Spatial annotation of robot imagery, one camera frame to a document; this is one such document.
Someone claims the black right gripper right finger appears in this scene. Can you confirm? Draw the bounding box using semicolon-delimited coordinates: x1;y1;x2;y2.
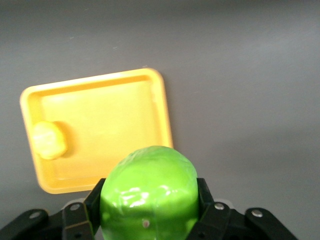
186;177;300;240

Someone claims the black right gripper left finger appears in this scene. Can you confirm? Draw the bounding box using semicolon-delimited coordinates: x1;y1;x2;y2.
0;177;106;240

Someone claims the green apple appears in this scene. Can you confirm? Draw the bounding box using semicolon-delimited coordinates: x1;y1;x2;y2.
99;144;201;240

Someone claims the yellow potato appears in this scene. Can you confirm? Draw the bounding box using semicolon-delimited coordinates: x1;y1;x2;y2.
32;121;68;160

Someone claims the yellow plastic tray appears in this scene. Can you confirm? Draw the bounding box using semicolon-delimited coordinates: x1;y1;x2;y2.
19;67;175;195

